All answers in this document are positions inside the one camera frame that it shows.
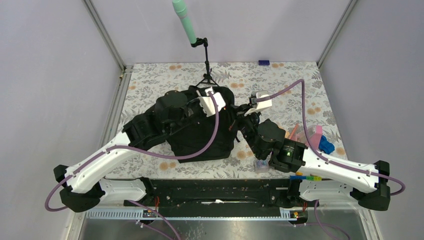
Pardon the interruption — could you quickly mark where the black student backpack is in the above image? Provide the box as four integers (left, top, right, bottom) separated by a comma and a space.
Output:
150, 86, 237, 163

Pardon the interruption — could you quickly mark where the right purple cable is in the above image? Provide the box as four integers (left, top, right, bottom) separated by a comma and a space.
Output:
255, 78, 406, 197

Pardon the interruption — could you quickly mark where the purple cable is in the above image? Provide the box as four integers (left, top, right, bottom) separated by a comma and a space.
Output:
255, 78, 406, 197
44, 91, 220, 213

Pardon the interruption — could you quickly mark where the colourful building brick bar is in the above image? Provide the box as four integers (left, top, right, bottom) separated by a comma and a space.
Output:
289, 171, 322, 182

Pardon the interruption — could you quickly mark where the clear box of clips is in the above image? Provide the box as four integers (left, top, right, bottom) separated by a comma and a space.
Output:
253, 159, 270, 174

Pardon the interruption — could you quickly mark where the blue toy car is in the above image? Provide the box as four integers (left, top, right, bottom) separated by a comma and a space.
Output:
318, 135, 335, 155

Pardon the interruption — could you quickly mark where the floral table mat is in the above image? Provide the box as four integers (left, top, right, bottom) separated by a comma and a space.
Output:
107, 61, 346, 179

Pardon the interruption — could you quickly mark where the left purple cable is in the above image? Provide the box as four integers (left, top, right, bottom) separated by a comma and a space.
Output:
44, 91, 220, 213

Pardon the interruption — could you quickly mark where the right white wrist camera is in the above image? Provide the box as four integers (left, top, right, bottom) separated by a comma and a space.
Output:
244, 90, 272, 116

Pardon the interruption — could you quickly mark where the green microphone on tripod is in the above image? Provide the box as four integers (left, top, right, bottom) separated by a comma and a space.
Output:
171, 0, 220, 89

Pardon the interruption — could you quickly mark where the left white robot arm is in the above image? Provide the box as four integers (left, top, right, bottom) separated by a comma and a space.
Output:
44, 87, 226, 213

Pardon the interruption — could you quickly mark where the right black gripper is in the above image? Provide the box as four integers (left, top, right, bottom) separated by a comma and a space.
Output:
225, 102, 264, 158

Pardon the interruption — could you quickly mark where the pink pencil case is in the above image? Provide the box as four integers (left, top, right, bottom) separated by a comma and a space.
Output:
291, 125, 323, 150

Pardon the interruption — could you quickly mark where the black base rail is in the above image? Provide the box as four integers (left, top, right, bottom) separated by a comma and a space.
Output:
137, 177, 315, 209

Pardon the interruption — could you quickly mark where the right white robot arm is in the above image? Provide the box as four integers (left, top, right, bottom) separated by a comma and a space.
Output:
231, 104, 391, 211

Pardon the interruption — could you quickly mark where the orange pencil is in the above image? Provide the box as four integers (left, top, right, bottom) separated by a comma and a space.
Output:
288, 123, 299, 139

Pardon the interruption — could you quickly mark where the small blue block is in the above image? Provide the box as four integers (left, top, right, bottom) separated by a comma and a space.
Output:
258, 60, 270, 66

